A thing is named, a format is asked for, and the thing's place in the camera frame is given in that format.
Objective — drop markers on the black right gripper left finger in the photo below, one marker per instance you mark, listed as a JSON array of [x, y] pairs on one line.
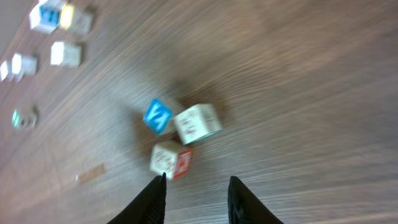
[[148, 207]]

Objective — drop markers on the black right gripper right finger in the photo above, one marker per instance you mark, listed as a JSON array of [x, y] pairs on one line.
[[245, 208]]

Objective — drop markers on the green side animal block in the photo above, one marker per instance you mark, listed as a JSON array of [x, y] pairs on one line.
[[172, 158]]

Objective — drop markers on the blue 2 number block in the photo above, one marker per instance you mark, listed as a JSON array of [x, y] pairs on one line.
[[160, 115]]

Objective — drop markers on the green Z letter block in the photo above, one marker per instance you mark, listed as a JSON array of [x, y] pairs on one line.
[[197, 122]]

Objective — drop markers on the yellow K letter block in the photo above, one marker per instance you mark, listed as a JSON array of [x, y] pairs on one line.
[[75, 20]]

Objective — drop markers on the red side bird block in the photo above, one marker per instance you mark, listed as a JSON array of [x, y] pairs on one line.
[[45, 16]]

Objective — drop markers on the green J letter block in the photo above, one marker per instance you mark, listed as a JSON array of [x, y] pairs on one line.
[[24, 119]]

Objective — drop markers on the white 8 number block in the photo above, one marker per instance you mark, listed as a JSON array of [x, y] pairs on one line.
[[64, 54]]

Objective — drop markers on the teal top 8 block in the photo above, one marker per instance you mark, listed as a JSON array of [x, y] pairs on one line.
[[24, 64]]

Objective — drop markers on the red U letter block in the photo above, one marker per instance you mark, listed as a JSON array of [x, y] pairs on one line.
[[6, 72]]

